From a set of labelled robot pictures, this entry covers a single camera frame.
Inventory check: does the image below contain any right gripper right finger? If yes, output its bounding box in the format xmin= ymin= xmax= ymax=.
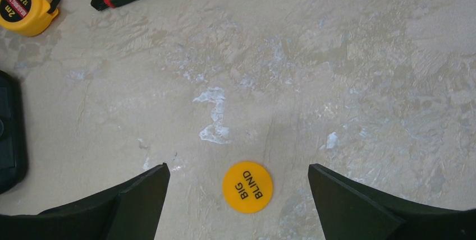
xmin=308 ymin=164 xmax=475 ymax=239

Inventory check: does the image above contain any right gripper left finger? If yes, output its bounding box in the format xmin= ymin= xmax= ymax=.
xmin=1 ymin=163 xmax=170 ymax=239

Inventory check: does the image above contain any orange dealer button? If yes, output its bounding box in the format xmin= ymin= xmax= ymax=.
xmin=222 ymin=161 xmax=273 ymax=214

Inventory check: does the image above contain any black poker set case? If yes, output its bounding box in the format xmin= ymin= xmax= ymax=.
xmin=1 ymin=71 xmax=28 ymax=193

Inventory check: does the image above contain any yellow tape measure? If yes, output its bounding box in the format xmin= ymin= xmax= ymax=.
xmin=1 ymin=0 xmax=61 ymax=37

